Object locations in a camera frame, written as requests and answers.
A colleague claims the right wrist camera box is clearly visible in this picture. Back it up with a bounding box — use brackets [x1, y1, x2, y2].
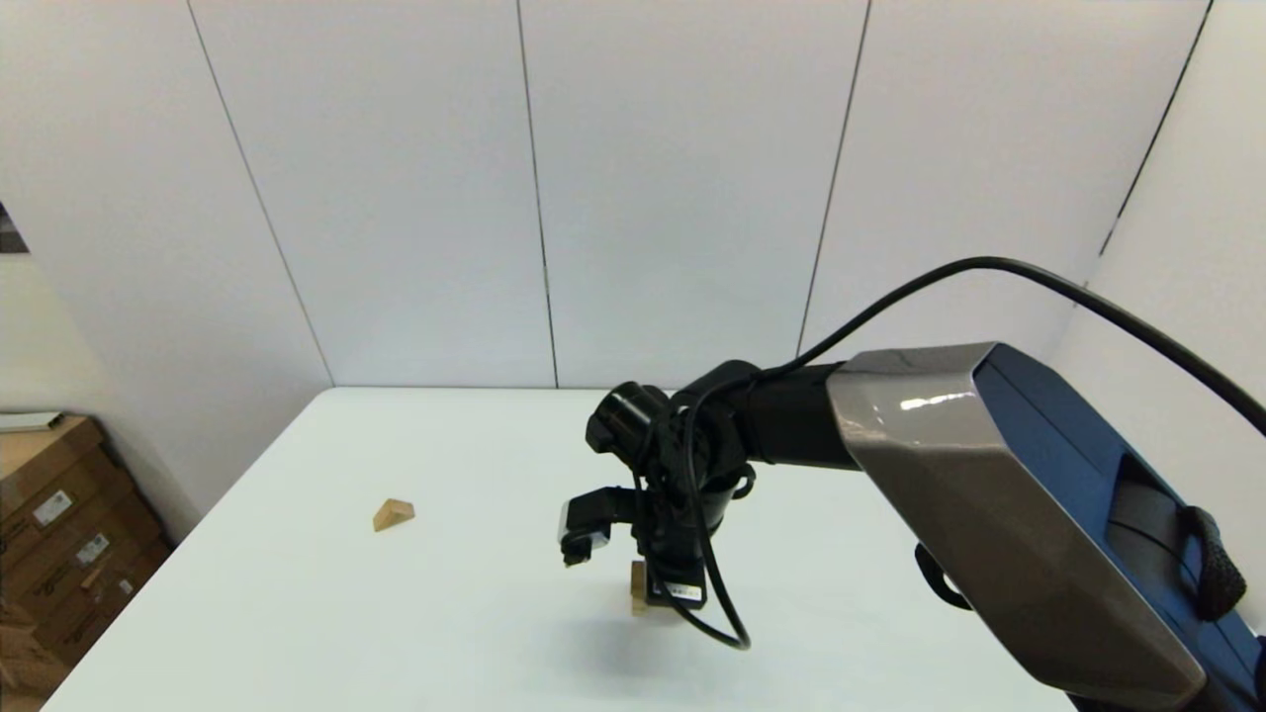
[559, 488, 639, 568]

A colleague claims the brown cardboard box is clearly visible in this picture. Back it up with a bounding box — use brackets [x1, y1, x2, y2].
[0, 485, 171, 604]
[0, 593, 70, 698]
[25, 539, 179, 668]
[0, 417, 139, 555]

